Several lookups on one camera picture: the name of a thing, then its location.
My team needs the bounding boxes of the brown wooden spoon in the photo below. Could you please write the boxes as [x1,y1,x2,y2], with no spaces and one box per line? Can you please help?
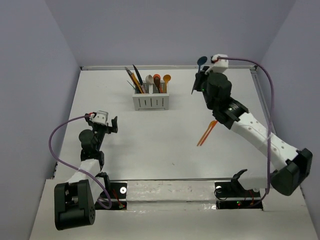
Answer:
[153,76,162,94]

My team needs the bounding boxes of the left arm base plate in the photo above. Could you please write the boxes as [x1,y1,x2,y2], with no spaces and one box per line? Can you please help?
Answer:
[108,181,128,211]

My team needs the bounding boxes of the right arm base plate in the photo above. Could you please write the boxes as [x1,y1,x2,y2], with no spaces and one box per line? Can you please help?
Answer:
[214,181,263,210]

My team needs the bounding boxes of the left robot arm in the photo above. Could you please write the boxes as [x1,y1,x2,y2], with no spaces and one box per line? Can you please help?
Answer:
[54,110,118,231]

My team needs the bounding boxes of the yellow orange plastic spoon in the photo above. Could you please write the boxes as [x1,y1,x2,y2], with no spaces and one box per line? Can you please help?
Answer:
[163,74,171,93]

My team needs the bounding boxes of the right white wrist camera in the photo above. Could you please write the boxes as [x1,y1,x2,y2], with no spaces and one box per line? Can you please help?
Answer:
[205,54,229,75]

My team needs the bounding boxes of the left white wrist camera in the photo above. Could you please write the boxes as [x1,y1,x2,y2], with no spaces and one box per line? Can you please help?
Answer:
[89,110,109,126]

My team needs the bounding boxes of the orange handled knife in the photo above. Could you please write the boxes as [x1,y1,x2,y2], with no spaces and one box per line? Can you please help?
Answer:
[131,72,143,94]

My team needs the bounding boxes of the teal handled steel knife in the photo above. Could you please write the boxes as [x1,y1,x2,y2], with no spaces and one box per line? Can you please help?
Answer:
[124,67,138,87]

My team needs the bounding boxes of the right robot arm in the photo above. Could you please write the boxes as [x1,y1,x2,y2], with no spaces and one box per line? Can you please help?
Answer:
[192,66,313,196]

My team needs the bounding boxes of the dark blue plastic spoon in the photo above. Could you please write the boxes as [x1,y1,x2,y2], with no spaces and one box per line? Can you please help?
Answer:
[191,56,208,95]

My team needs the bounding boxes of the aluminium table edge rail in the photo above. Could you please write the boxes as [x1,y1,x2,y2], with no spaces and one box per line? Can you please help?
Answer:
[80,65,258,71]

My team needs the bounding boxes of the white two-compartment utensil caddy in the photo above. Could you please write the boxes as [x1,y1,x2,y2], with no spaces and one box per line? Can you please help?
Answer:
[132,81,170,111]

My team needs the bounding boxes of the orange plastic fork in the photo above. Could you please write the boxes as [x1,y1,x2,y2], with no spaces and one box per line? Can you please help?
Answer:
[196,120,217,147]
[199,123,218,146]

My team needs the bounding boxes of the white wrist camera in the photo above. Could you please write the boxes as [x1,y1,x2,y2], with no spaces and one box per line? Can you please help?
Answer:
[205,54,229,75]
[89,110,109,126]

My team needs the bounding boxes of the black handled steel knife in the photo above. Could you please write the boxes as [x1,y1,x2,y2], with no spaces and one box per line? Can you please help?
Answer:
[132,64,144,85]

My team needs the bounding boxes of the teal blue plastic knife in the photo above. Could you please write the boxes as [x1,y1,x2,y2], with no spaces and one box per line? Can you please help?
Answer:
[127,80,138,94]

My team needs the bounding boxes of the beige plastic spoon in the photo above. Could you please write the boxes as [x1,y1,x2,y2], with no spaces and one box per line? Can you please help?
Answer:
[145,74,154,85]

